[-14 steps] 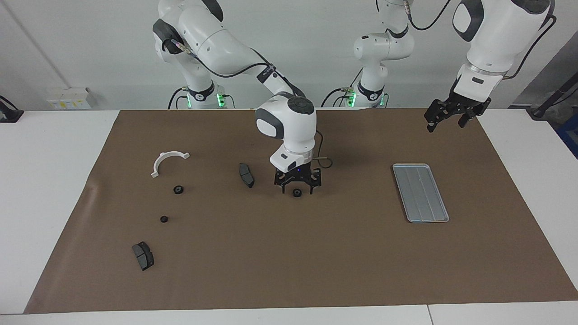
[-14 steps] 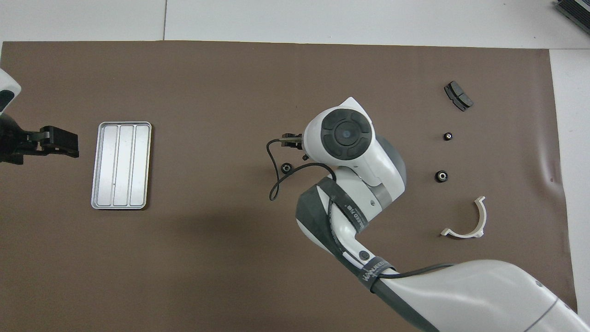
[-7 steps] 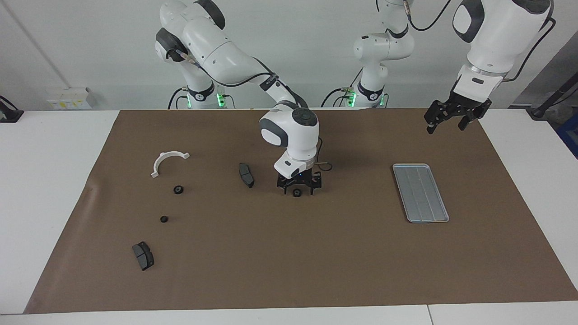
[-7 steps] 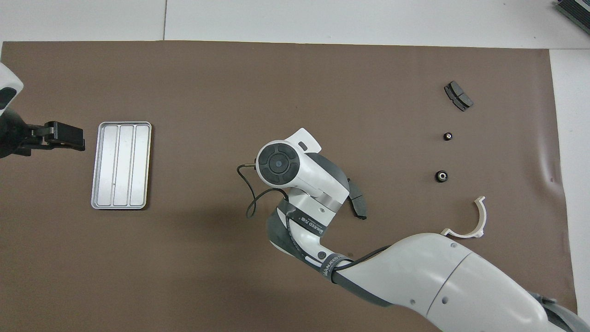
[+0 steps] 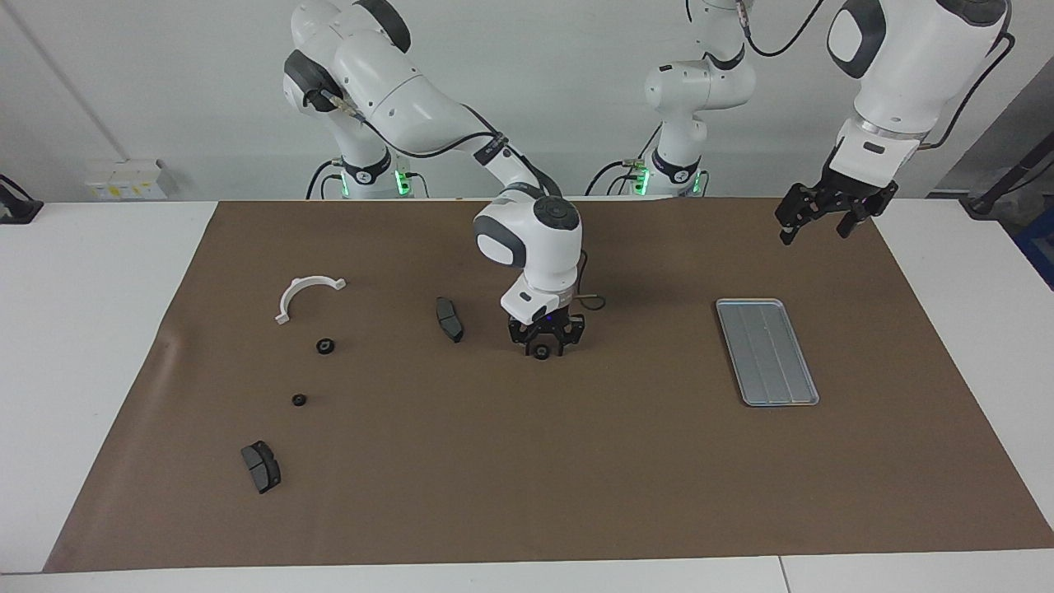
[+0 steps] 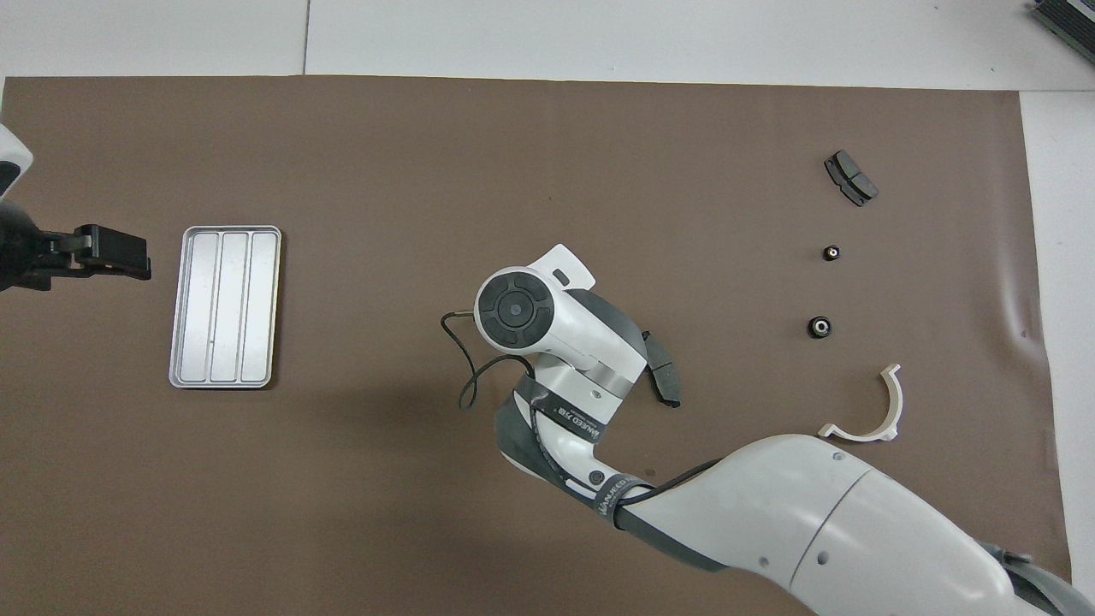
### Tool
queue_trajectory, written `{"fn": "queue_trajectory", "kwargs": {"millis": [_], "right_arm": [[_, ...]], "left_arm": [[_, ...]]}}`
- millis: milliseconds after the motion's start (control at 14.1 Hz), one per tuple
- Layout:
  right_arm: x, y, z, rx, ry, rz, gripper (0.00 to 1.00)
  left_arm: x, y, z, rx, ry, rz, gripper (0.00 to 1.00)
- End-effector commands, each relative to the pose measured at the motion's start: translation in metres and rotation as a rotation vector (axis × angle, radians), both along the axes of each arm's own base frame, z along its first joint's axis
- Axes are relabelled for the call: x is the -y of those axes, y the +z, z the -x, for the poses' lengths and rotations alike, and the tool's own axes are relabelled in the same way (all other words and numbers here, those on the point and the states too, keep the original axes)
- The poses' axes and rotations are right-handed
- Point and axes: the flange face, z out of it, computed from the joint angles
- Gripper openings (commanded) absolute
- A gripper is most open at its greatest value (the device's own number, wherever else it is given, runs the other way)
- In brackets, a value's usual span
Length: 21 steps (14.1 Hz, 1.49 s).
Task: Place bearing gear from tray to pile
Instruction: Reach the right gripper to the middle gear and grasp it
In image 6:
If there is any brown table mat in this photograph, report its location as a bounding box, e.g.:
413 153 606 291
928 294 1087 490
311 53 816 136
0 75 1077 616

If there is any short grey brake pad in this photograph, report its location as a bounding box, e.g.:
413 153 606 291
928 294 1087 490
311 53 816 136
824 150 879 208

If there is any silver metal tray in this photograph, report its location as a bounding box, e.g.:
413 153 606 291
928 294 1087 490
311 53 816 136
169 225 283 391

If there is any grey ribbed device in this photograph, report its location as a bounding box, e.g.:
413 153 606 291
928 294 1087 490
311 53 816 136
1027 0 1095 62

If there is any white curved plastic bracket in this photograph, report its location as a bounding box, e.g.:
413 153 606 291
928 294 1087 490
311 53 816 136
817 364 904 443

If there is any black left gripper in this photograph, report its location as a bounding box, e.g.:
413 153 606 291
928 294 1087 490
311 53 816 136
0 204 152 292

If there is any long grey brake pad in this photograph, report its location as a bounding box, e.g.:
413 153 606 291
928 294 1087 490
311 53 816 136
642 332 684 409

